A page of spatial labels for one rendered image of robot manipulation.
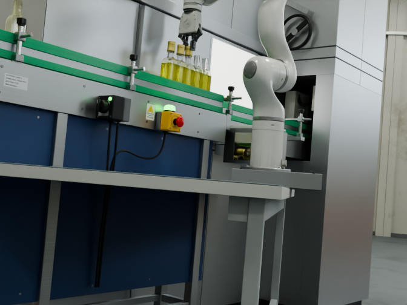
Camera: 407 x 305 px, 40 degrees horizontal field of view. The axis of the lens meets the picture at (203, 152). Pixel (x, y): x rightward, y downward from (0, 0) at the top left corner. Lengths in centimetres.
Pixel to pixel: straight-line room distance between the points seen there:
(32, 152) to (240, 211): 72
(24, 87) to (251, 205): 78
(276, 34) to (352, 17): 136
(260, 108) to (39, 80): 80
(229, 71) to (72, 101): 128
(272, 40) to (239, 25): 97
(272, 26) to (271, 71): 19
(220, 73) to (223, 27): 24
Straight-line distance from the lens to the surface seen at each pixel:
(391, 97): 1210
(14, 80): 173
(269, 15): 216
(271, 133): 206
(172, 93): 221
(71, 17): 227
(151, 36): 252
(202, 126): 231
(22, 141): 176
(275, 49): 217
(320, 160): 315
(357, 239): 356
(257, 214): 136
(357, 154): 348
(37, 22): 223
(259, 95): 207
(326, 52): 325
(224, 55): 292
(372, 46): 371
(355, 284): 361
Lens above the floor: 74
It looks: 3 degrees up
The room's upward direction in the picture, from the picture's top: 5 degrees clockwise
